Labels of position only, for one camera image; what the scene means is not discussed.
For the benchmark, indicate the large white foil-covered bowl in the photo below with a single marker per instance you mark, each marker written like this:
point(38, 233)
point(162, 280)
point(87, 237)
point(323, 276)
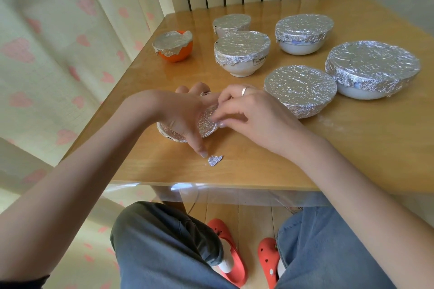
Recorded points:
point(371, 62)

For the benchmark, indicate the person's left red clog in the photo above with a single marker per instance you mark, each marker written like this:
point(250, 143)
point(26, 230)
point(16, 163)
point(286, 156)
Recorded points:
point(234, 244)

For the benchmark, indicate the person's right white sock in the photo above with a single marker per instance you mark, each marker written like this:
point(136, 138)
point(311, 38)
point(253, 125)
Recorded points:
point(281, 269)

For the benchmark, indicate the small foil scrap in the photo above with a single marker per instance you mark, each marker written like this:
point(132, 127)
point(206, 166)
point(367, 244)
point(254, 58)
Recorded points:
point(215, 160)

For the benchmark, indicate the blue jeans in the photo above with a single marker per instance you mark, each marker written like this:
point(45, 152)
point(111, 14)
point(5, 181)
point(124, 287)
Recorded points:
point(162, 248)

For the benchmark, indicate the person's left forearm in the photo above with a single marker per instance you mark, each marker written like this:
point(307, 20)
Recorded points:
point(74, 180)

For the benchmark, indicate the labelled white foil-covered bowl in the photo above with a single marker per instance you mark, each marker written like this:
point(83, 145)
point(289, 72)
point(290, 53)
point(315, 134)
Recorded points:
point(241, 46)

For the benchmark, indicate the person's red clog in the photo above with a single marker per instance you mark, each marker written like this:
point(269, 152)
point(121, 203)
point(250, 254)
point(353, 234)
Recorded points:
point(268, 258)
point(234, 244)

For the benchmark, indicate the person's right red clog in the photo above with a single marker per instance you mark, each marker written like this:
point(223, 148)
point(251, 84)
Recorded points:
point(268, 258)

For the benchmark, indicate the small white foil-covered bowl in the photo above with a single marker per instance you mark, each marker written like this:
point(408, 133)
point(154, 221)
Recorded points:
point(232, 22)

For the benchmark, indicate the fully foil-wrapped bowl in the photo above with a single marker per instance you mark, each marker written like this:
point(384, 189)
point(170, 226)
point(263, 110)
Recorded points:
point(300, 89)

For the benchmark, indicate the medium white foil-covered bowl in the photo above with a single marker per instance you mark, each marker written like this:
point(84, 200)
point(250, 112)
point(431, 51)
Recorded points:
point(303, 28)

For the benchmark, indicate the person's right middle finger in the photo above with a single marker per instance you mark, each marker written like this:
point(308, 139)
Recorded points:
point(229, 98)

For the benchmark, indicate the person's white sock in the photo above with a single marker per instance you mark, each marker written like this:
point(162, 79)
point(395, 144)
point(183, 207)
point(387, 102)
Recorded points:
point(226, 263)
point(281, 269)

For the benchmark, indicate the person's right thumb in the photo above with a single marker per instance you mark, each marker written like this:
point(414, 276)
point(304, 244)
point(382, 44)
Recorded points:
point(234, 121)

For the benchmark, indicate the heart patterned curtain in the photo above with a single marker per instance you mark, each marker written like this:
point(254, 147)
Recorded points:
point(51, 45)

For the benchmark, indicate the black sleeve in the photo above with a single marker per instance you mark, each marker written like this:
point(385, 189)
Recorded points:
point(23, 282)

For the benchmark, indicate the person's right forearm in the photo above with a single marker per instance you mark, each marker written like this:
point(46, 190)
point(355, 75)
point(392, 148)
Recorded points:
point(356, 197)

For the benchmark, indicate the small foil-wrapped bowl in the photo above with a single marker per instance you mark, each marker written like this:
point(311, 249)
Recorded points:
point(207, 122)

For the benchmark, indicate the person's left white sock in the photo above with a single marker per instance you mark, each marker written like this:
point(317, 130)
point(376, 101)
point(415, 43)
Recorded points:
point(226, 263)

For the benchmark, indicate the person's right hand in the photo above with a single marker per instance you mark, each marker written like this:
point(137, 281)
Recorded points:
point(264, 119)

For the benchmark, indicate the orange bowl with foil cover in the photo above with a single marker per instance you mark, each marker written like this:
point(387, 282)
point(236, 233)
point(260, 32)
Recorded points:
point(173, 43)

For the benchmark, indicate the person's left hand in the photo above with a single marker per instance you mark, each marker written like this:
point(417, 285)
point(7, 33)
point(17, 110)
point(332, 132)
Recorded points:
point(178, 112)

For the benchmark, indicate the person's left thumb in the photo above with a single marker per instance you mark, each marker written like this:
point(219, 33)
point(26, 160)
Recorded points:
point(198, 139)

